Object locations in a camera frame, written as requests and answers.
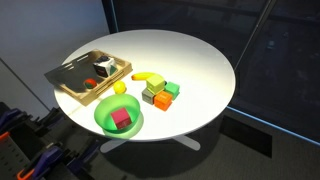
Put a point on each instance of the perforated metal breadboard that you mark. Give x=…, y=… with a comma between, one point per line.
x=10, y=156

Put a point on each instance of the grey block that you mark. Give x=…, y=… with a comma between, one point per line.
x=147, y=96

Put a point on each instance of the orange block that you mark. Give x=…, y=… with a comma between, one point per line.
x=163, y=101

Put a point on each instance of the yellow-green block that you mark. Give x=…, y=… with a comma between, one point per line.
x=155, y=84

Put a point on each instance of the round white table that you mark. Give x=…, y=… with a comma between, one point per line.
x=108, y=16

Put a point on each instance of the white table pedestal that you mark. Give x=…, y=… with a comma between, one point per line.
x=190, y=143

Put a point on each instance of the wooden tray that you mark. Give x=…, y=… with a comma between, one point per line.
x=66, y=76

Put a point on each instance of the green block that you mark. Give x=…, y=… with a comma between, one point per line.
x=172, y=90

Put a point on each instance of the yellow banana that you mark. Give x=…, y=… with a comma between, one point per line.
x=143, y=76

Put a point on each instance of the yellow lemon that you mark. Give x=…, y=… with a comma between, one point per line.
x=119, y=87

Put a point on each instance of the purple orange bar clamp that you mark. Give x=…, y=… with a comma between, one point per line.
x=46, y=160
x=8, y=116

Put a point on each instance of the red toy fruit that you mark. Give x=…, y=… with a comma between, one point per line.
x=90, y=84

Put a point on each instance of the green plastic bowl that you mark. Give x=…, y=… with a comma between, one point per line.
x=103, y=113

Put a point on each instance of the dark red fruit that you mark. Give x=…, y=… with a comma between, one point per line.
x=120, y=118

